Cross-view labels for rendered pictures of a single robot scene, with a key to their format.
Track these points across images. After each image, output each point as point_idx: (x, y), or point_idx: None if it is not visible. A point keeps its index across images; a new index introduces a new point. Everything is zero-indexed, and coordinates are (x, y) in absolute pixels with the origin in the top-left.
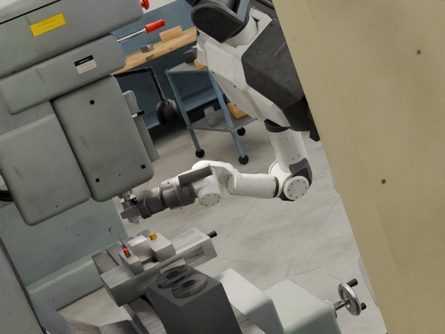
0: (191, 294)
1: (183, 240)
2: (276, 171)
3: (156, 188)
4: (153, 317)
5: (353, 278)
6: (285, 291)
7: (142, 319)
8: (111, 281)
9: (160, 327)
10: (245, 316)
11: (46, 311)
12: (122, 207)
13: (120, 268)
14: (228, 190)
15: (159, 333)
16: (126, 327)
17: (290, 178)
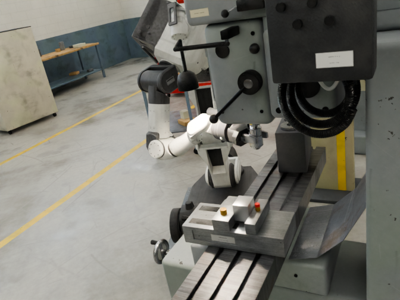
0: None
1: (208, 215)
2: (166, 141)
3: (231, 128)
4: (291, 199)
5: (152, 240)
6: (183, 248)
7: (297, 203)
8: (286, 218)
9: (297, 188)
10: (265, 165)
11: (361, 199)
12: (261, 131)
13: (265, 228)
14: (198, 140)
15: (302, 184)
16: (299, 246)
17: (174, 137)
